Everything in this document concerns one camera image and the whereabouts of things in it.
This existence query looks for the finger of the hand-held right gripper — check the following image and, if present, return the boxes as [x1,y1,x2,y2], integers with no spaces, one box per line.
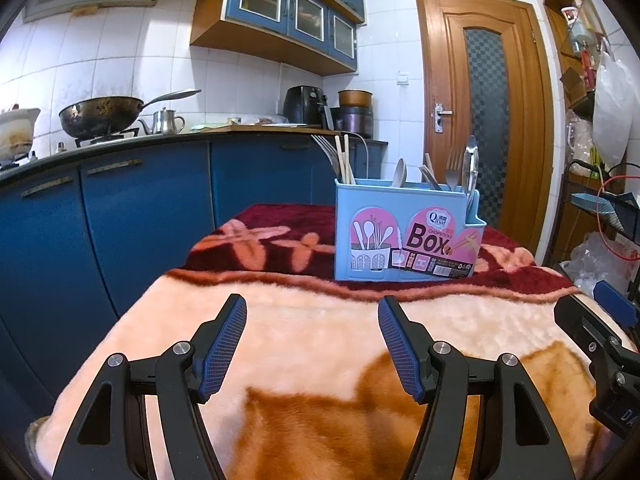
[553,294,639,377]
[594,279,640,327]

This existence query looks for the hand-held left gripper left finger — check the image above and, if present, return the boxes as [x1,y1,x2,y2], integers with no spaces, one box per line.
[52,293,248,480]

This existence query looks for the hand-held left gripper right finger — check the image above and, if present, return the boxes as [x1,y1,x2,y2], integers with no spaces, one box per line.
[377,296,576,480]

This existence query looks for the blue plastic utensil box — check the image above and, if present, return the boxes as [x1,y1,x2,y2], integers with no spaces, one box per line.
[334,179,487,283]

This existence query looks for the wooden chopstick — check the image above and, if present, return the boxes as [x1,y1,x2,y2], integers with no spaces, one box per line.
[334,135,349,185]
[342,133,357,185]

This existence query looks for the crumpled clear plastic bag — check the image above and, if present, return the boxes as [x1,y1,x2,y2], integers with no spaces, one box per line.
[559,232,640,302]

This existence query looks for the red and peach plush blanket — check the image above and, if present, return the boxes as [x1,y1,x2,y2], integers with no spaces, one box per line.
[25,203,640,480]

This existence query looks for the blue base cabinet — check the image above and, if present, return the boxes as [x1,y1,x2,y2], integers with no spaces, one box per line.
[0,132,389,411]

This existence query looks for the white bag on shelf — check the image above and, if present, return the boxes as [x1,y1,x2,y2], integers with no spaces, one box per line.
[567,114,599,177]

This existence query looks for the steel fork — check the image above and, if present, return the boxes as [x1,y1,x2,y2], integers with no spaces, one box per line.
[311,134,342,181]
[443,145,465,189]

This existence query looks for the hanging white plastic bag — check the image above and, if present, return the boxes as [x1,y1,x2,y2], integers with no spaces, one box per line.
[592,49,640,167]

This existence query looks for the steel tongs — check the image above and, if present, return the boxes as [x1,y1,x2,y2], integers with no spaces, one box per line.
[462,134,480,196]

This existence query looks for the wooden cutting board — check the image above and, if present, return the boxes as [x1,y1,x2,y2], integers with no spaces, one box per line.
[207,124,308,133]

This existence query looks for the steel kettle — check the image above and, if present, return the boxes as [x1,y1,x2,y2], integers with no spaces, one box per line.
[139,108,186,136]

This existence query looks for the dark rice cooker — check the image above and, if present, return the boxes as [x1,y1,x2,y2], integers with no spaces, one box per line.
[332,105,375,139]

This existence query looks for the red bottle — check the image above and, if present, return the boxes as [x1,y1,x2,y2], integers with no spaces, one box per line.
[580,50,599,92]

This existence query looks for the gas stove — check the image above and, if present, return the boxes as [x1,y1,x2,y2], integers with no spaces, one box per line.
[74,128,141,149]

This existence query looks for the black air fryer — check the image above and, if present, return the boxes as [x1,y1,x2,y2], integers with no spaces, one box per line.
[283,85,327,127]

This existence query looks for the brown pot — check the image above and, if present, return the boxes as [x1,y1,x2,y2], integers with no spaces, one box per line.
[338,89,374,108]

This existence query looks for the black wok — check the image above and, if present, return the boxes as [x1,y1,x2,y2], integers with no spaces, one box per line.
[58,88,202,140]

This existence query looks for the wooden door with glass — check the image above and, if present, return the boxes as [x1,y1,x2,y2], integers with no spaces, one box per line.
[415,0,555,257]

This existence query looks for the white pot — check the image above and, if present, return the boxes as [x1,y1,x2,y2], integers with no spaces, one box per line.
[0,107,42,162]

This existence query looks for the red cable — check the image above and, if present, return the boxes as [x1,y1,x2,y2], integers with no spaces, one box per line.
[597,175,640,262]

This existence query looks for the white cable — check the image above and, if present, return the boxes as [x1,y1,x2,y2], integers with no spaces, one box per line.
[349,134,372,181]

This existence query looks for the metal door handle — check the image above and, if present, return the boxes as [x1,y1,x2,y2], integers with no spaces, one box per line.
[433,103,454,134]

